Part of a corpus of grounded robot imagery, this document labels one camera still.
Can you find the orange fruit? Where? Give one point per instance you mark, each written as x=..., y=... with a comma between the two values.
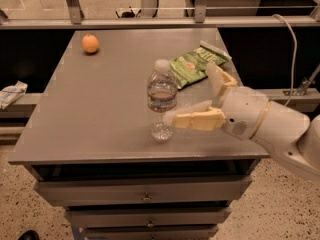
x=90, y=43

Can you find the drawer knob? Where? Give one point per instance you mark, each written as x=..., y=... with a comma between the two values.
x=150, y=223
x=146, y=198

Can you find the top drawer knob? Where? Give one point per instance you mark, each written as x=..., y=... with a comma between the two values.
x=146, y=198

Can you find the black shoe tip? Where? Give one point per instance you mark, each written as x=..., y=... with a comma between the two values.
x=29, y=235

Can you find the grey drawer cabinet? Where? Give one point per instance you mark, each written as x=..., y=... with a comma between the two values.
x=89, y=147

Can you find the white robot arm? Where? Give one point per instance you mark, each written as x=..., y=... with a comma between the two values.
x=291, y=138

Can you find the middle drawer knob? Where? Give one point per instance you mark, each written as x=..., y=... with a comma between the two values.
x=150, y=223

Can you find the metal railing frame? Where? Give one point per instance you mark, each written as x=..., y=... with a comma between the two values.
x=143, y=14

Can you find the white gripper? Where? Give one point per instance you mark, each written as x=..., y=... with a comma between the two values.
x=244, y=111

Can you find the clear plastic water bottle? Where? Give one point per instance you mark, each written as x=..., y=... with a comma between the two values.
x=161, y=97

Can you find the white wrapped packet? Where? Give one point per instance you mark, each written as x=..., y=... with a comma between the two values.
x=12, y=93

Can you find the green chip bag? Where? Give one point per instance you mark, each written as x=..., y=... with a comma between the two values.
x=189, y=68

